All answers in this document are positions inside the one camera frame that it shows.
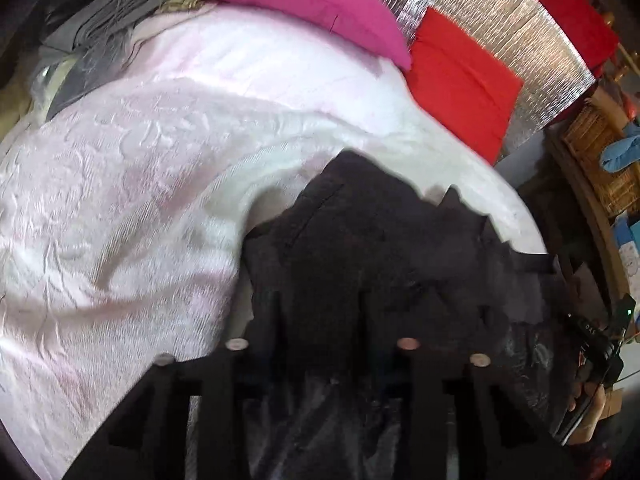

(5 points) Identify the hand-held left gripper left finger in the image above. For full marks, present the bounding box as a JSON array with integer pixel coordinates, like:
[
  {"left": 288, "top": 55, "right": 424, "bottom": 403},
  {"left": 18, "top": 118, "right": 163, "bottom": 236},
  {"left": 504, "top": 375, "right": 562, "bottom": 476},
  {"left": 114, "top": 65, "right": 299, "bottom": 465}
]
[{"left": 65, "top": 287, "right": 282, "bottom": 480}]

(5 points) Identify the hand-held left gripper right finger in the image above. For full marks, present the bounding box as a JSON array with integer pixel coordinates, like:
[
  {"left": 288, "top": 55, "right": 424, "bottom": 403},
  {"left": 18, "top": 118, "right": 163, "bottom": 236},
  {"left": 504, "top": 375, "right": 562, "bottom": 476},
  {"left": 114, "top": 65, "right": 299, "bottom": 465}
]
[{"left": 359, "top": 299, "right": 576, "bottom": 480}]

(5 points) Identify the black quilted jacket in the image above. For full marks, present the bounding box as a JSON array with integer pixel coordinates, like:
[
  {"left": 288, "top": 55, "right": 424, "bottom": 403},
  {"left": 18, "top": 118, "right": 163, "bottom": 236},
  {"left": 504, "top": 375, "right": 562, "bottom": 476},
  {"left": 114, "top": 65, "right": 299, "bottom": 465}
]
[{"left": 240, "top": 149, "right": 576, "bottom": 480}]

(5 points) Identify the person's right hand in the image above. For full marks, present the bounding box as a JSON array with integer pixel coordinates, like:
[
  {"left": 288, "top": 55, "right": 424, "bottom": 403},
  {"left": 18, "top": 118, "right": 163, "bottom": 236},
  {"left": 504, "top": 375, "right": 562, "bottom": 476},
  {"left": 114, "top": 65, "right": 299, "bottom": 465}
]
[{"left": 567, "top": 380, "right": 608, "bottom": 443}]

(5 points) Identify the teal cardboard box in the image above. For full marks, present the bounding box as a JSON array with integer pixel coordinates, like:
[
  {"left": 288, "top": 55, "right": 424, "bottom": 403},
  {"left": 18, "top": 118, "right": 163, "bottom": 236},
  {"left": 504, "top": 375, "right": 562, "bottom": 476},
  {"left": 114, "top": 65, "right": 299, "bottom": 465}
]
[{"left": 614, "top": 215, "right": 640, "bottom": 261}]

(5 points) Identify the wooden table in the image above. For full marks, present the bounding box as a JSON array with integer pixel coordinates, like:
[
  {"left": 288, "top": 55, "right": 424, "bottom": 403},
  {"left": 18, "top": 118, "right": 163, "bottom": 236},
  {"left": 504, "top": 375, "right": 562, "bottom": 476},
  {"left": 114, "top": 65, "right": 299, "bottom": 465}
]
[{"left": 545, "top": 125, "right": 636, "bottom": 301}]

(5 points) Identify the wicker basket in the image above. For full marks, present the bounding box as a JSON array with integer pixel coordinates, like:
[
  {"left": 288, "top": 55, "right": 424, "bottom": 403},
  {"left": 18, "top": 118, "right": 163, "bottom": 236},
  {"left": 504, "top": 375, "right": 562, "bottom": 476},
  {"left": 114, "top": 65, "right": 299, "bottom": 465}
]
[{"left": 550, "top": 102, "right": 640, "bottom": 218}]

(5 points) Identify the light blue cloth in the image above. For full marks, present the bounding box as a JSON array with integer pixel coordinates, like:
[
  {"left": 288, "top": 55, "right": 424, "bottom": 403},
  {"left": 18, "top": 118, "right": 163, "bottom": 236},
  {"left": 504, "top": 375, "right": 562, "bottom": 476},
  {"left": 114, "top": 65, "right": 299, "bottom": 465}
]
[{"left": 600, "top": 125, "right": 640, "bottom": 173}]

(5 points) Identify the white textured blanket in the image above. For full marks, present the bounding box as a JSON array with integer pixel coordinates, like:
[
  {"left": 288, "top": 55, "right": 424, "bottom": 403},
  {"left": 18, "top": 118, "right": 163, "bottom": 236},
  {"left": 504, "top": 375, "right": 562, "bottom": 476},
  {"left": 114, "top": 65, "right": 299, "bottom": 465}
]
[{"left": 0, "top": 2, "right": 551, "bottom": 480}]

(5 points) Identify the red pillow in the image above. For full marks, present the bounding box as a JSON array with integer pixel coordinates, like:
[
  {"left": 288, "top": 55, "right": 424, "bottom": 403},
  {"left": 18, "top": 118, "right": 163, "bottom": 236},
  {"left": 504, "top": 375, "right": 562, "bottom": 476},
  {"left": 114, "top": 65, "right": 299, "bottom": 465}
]
[{"left": 402, "top": 7, "right": 525, "bottom": 166}]

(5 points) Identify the silver insulation panel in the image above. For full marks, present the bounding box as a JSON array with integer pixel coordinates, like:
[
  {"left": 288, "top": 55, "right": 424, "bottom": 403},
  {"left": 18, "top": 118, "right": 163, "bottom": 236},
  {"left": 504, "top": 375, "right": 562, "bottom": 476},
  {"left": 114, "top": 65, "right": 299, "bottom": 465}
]
[{"left": 325, "top": 0, "right": 598, "bottom": 161}]

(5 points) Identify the red cloth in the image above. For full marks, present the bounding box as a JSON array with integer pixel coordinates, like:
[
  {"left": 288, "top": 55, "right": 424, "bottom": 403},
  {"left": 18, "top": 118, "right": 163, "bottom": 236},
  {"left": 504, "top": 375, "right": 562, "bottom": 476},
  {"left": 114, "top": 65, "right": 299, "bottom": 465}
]
[{"left": 500, "top": 0, "right": 621, "bottom": 78}]

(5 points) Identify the grey cloth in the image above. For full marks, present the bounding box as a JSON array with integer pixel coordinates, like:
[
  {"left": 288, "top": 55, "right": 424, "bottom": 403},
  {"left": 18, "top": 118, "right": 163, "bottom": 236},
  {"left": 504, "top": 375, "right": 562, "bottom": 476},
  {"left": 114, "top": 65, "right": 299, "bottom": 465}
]
[{"left": 42, "top": 0, "right": 176, "bottom": 121}]

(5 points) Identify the pink pillow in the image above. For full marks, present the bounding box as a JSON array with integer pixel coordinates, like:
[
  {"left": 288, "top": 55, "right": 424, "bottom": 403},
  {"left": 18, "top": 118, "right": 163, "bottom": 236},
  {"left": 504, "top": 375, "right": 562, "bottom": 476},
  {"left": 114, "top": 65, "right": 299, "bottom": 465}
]
[{"left": 165, "top": 0, "right": 413, "bottom": 71}]

